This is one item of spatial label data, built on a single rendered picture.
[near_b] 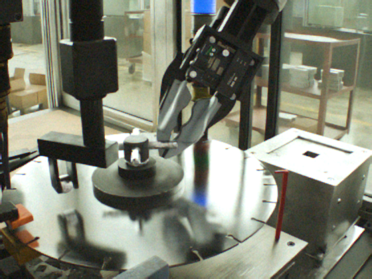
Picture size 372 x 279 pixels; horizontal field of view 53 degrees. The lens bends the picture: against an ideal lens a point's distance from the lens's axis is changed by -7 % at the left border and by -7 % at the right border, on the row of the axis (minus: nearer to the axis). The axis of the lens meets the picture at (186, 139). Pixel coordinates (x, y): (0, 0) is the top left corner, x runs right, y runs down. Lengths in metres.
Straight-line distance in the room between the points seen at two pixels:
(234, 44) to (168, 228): 0.20
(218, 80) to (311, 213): 0.31
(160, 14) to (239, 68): 0.66
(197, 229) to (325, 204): 0.29
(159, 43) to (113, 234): 0.75
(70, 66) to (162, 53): 0.72
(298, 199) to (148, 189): 0.29
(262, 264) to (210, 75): 0.24
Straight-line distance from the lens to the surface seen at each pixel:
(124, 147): 0.46
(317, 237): 0.66
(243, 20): 0.43
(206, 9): 0.70
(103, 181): 0.46
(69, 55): 0.35
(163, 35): 1.05
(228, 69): 0.41
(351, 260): 0.71
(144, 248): 0.37
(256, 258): 0.52
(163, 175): 0.47
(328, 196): 0.62
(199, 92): 0.72
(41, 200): 0.46
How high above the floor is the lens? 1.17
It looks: 21 degrees down
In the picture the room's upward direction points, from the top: straight up
